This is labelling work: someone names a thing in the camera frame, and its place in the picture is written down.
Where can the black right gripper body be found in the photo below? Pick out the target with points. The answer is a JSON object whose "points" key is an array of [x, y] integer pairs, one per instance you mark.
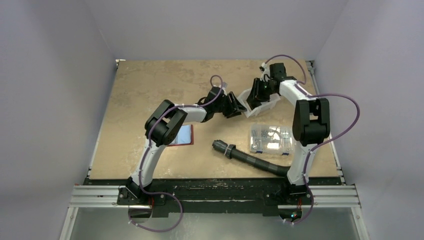
{"points": [[261, 93]]}

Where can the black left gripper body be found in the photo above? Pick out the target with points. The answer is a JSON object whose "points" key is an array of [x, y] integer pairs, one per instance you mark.
{"points": [[218, 109]]}

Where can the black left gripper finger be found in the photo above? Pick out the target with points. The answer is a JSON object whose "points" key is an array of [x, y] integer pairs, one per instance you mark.
{"points": [[235, 104], [226, 110]]}

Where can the white plastic tray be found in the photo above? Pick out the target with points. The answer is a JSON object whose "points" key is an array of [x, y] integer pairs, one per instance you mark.
{"points": [[263, 106]]}

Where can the red leather card holder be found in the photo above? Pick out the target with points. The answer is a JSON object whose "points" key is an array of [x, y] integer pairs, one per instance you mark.
{"points": [[184, 137]]}

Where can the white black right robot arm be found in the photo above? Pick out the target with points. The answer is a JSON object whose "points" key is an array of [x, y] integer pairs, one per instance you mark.
{"points": [[311, 121]]}

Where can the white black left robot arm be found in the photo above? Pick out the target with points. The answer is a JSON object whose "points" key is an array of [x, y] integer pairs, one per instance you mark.
{"points": [[164, 124]]}

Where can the clear plastic screw box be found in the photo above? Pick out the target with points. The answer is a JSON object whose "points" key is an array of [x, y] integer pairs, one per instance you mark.
{"points": [[271, 139]]}

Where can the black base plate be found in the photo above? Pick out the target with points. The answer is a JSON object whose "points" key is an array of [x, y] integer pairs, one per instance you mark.
{"points": [[164, 186]]}

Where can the aluminium frame rail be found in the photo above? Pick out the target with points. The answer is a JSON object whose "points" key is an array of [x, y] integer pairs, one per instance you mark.
{"points": [[109, 197]]}

